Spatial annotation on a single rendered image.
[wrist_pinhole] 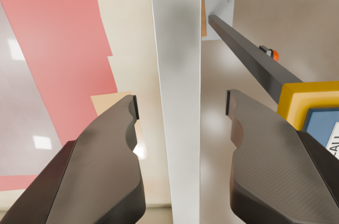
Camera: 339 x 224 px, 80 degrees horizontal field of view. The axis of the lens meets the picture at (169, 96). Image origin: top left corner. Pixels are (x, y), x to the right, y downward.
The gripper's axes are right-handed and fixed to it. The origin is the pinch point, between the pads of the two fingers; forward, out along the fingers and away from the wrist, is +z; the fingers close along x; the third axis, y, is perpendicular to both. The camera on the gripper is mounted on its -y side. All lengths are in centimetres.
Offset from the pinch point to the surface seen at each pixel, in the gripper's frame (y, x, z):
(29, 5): -5.1, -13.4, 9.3
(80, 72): 1.7, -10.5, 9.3
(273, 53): 10.7, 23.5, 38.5
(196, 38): -2.0, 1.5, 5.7
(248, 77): 47, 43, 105
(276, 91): 11.9, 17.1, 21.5
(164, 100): 3.6, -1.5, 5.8
